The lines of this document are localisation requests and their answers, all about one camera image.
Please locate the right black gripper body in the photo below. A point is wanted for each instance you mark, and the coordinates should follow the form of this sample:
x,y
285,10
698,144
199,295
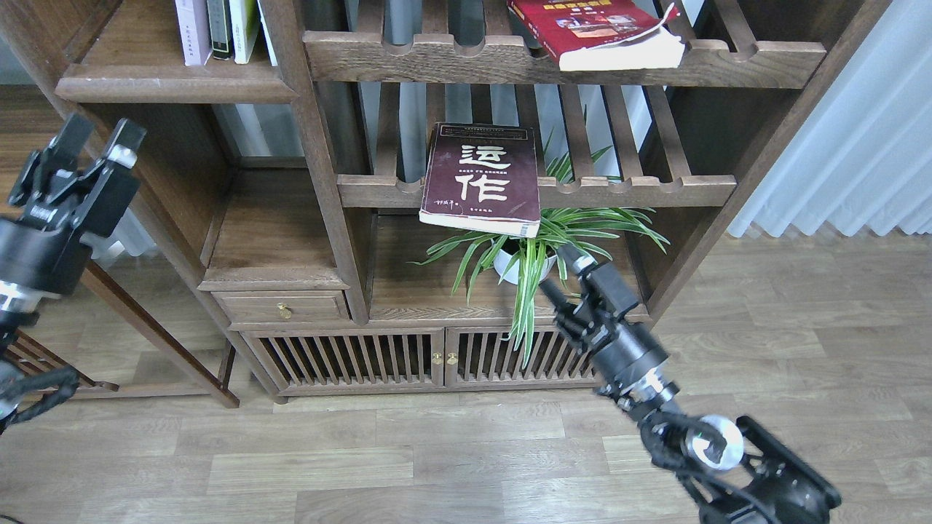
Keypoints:
x,y
626,356

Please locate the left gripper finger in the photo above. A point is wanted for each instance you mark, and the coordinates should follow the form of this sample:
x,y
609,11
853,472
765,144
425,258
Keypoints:
x,y
53,175
112,185

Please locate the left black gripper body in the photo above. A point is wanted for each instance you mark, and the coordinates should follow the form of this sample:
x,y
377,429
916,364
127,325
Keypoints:
x,y
43,255

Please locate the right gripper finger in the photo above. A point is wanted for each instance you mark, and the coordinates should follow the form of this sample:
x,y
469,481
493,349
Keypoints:
x,y
601,283
566,312

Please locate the pale lavender white book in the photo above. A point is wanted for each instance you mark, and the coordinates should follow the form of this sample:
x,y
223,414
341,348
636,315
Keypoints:
x,y
194,28

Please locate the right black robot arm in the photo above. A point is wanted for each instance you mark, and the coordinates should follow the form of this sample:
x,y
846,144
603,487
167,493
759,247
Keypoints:
x,y
734,470

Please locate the green spider plant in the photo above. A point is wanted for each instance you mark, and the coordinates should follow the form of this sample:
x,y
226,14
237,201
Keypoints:
x,y
559,226

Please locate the white plant pot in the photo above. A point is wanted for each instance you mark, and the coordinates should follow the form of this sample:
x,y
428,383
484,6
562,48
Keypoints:
x,y
506,264

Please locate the dark maroon book white characters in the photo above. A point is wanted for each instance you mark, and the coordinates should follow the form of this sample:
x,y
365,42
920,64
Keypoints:
x,y
482,177

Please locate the dark green upright book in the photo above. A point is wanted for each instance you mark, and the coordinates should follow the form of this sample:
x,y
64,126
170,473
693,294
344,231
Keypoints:
x,y
220,30

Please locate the brass drawer knob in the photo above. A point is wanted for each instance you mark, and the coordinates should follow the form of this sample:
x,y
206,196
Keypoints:
x,y
284,310

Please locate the thin white upright book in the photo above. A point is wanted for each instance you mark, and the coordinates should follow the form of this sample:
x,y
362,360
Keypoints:
x,y
267,36

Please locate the white green upright book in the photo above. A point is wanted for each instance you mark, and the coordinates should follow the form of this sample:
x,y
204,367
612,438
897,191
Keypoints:
x,y
245,24

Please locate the dark wooden bookshelf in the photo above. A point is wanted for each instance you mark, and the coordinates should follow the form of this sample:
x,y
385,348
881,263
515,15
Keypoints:
x,y
289,184

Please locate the red book on top rack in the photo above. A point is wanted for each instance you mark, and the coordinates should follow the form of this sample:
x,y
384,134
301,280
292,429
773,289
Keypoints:
x,y
601,35

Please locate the white pleated curtain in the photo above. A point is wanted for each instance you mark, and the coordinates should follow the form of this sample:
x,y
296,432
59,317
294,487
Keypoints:
x,y
862,160

